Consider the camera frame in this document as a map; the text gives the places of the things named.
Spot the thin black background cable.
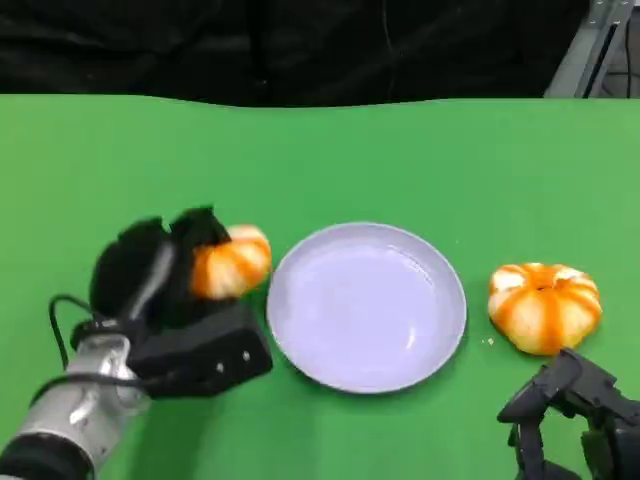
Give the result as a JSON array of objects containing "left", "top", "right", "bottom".
[{"left": 624, "top": 17, "right": 634, "bottom": 99}]

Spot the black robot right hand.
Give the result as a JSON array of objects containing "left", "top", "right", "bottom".
[{"left": 497, "top": 348, "right": 640, "bottom": 480}]

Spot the lilac plate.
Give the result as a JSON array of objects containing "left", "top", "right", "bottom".
[{"left": 265, "top": 222, "right": 468, "bottom": 394}]

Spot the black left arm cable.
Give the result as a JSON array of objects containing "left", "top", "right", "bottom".
[{"left": 29, "top": 293, "right": 166, "bottom": 406}]

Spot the orange and white bread roll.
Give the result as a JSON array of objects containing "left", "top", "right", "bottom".
[
  {"left": 192, "top": 224, "right": 274, "bottom": 300},
  {"left": 487, "top": 262, "right": 603, "bottom": 357}
]

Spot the green table cloth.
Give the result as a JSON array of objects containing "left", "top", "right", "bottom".
[{"left": 0, "top": 93, "right": 640, "bottom": 480}]

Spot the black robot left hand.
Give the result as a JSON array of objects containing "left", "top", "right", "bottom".
[{"left": 89, "top": 205, "right": 236, "bottom": 334}]

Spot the grey metal frame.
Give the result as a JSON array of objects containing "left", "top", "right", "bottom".
[{"left": 544, "top": 0, "right": 640, "bottom": 99}]

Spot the black backdrop curtain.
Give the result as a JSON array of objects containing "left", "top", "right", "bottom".
[{"left": 0, "top": 0, "right": 591, "bottom": 109}]

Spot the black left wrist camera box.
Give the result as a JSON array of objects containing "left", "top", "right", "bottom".
[{"left": 127, "top": 299, "right": 275, "bottom": 400}]

